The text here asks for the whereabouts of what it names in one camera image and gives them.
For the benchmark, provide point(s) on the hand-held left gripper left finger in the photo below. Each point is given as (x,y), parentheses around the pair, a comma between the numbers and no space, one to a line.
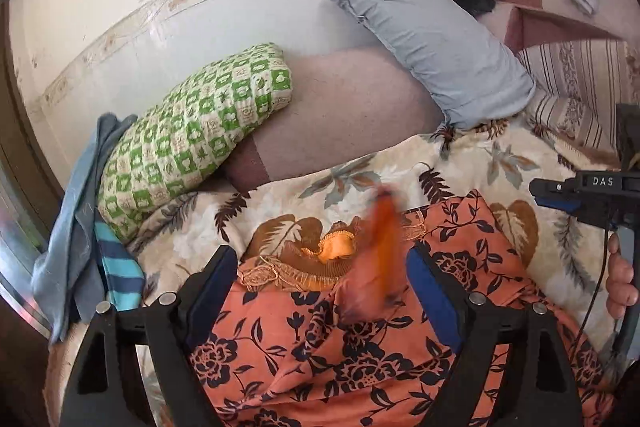
(215,287)

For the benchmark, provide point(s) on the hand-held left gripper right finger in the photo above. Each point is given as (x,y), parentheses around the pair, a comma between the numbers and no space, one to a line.
(434,292)

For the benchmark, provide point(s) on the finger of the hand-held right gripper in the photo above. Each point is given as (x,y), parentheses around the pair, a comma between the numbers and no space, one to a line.
(552,189)

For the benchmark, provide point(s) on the orange floral garment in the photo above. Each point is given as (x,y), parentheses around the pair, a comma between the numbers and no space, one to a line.
(300,357)

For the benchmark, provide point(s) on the person's right hand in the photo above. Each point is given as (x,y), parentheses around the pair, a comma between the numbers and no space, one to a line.
(621,287)

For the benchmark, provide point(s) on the leaf print fleece blanket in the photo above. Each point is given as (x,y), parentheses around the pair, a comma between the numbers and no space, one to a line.
(500,167)

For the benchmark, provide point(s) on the teal striped cloth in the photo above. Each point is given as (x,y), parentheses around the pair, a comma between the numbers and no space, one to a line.
(120,272)

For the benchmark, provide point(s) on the striped cushion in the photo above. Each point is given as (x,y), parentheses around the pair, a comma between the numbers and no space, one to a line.
(580,82)

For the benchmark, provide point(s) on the green checkered pillow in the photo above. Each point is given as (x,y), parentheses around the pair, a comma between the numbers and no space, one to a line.
(190,142)

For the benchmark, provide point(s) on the blue cloth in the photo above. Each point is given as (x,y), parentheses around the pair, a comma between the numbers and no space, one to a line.
(70,232)

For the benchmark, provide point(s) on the grey-blue pillow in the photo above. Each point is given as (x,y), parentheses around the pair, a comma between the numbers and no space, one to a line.
(440,52)

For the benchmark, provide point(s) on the pink quilted bolster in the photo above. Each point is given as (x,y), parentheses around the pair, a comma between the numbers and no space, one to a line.
(345,117)

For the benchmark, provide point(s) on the wooden door frame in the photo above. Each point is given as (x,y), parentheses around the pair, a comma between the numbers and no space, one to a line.
(25,167)

